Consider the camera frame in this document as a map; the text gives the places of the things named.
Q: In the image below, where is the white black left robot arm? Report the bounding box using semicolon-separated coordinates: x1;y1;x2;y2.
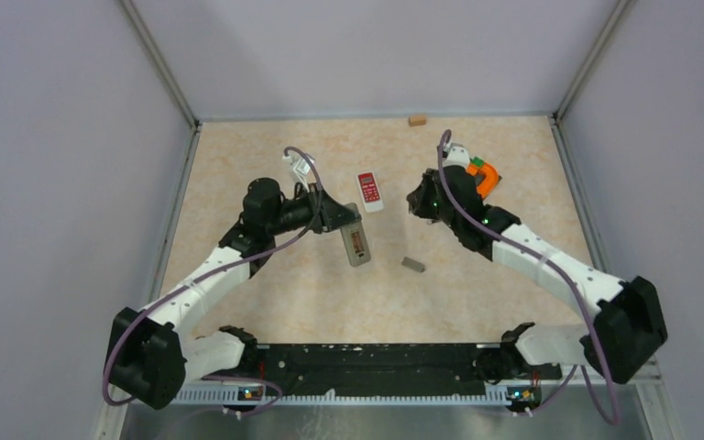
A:
103;178;361;410

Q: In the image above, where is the red white remote control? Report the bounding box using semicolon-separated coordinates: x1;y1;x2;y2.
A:
356;171;384;213

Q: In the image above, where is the small wooden block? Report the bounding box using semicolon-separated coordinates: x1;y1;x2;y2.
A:
407;115;427;127

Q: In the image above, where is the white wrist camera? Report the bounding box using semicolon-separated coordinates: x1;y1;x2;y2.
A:
282;152;314;190
442;143;471;170

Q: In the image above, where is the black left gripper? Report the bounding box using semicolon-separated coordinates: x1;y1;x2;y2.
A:
267;181;360;237

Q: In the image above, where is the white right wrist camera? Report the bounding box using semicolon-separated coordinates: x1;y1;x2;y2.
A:
442;143;471;170

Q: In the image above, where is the grey remote control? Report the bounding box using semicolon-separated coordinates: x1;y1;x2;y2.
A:
340;203;371;268

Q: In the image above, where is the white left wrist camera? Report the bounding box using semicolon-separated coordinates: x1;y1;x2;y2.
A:
282;152;314;190

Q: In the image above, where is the aluminium frame rail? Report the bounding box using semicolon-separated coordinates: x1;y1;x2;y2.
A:
551;0;639;123

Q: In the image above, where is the grey battery cover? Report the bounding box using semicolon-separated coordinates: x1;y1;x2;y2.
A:
401;257;426;273

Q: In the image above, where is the green block on ring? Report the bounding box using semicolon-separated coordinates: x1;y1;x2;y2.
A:
470;157;485;168

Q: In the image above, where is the white cable duct strip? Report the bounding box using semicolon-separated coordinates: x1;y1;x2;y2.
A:
171;384;511;407

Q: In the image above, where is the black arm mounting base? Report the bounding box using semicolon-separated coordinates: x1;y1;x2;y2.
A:
221;325;563;399

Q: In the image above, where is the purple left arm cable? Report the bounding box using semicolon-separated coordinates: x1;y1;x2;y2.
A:
101;146;324;420

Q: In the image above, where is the orange ring toy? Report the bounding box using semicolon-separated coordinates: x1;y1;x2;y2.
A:
466;160;501;199

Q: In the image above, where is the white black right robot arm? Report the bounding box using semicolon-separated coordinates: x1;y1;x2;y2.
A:
406;166;668;384

